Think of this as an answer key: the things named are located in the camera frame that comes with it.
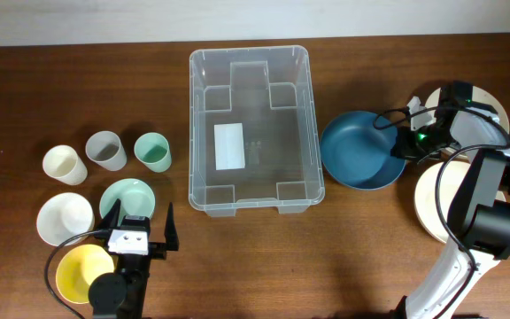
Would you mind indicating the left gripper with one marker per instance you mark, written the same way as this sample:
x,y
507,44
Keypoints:
x,y
158,250

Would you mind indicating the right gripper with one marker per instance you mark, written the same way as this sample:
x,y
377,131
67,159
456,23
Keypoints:
x,y
401,147

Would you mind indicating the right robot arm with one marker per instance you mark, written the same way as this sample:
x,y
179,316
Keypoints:
x,y
478,220

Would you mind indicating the grey cup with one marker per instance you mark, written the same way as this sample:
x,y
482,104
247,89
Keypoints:
x,y
105,148

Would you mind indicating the mint green cup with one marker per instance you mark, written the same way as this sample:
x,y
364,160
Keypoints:
x,y
153,150

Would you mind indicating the clear plastic storage container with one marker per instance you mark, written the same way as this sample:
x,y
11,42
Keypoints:
x,y
269,90

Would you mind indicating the cream bowl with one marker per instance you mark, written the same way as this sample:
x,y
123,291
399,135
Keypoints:
x,y
489,104
424,196

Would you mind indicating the white paper label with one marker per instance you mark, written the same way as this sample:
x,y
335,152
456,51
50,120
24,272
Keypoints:
x,y
228,146

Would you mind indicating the cream white cup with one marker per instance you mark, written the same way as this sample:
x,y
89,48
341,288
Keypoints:
x,y
64,164

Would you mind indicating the white small bowl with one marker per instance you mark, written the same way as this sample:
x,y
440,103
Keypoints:
x,y
63,216

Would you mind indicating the yellow small bowl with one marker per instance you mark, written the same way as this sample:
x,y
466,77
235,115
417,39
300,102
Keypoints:
x,y
79,268

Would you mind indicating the mint green small bowl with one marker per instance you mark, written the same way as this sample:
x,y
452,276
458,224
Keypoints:
x,y
136,196

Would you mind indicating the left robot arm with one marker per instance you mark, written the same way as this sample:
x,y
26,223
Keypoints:
x,y
121,293

